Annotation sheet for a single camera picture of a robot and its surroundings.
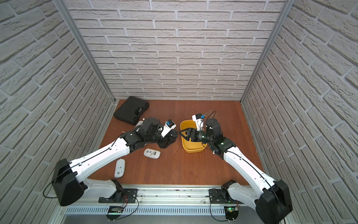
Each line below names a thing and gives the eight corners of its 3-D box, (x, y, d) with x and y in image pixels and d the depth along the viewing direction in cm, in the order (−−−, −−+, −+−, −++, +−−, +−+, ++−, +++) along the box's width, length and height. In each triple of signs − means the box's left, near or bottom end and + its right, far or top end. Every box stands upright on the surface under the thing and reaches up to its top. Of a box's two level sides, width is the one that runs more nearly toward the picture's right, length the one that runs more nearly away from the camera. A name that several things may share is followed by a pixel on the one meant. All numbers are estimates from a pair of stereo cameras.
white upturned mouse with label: (143, 156, 90) (142, 154, 87) (146, 149, 93) (145, 147, 91) (159, 159, 89) (158, 157, 86) (161, 152, 92) (161, 150, 90)
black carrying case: (113, 117, 108) (111, 114, 105) (130, 98, 121) (128, 95, 118) (135, 125, 103) (133, 122, 100) (150, 105, 117) (149, 101, 114)
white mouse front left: (115, 179, 81) (114, 178, 79) (116, 161, 88) (115, 159, 86) (125, 176, 82) (123, 175, 80) (125, 159, 89) (124, 157, 87)
